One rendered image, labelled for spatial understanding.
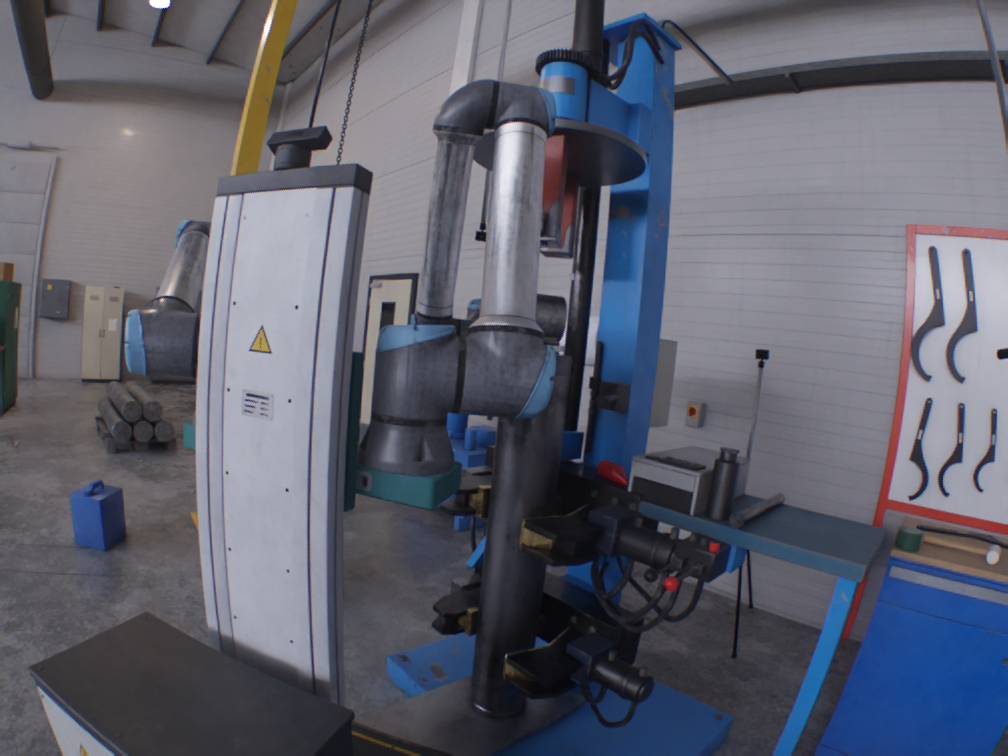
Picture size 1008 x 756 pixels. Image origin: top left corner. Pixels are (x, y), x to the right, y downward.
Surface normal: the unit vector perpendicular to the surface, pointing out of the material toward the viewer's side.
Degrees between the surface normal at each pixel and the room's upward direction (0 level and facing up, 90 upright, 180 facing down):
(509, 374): 80
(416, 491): 90
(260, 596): 90
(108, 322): 90
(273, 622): 90
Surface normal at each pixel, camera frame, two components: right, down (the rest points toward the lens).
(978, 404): -0.74, -0.03
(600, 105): 0.67, 0.12
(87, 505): 0.12, 0.09
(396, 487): -0.25, 0.05
